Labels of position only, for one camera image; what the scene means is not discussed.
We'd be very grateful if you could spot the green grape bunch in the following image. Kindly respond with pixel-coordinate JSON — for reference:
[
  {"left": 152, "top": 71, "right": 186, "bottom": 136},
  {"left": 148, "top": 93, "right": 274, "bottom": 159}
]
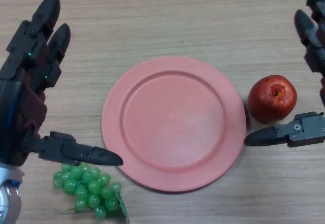
[{"left": 52, "top": 163, "right": 130, "bottom": 223}]

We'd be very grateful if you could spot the red apple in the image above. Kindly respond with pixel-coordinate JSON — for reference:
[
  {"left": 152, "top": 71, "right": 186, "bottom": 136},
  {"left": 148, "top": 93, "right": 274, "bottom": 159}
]
[{"left": 248, "top": 75, "right": 298, "bottom": 122}]

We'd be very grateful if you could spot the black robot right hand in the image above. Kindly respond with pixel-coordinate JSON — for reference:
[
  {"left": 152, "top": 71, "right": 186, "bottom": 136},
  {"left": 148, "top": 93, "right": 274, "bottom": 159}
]
[{"left": 243, "top": 0, "right": 325, "bottom": 148}]

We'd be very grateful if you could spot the pink round plate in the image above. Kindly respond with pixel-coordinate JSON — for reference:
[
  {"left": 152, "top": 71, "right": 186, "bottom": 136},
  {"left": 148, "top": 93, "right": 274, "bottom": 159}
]
[{"left": 101, "top": 55, "right": 247, "bottom": 193}]

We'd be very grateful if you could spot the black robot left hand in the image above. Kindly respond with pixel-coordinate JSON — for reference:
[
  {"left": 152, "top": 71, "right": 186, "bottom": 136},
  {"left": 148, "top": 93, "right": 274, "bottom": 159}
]
[{"left": 0, "top": 0, "right": 124, "bottom": 170}]

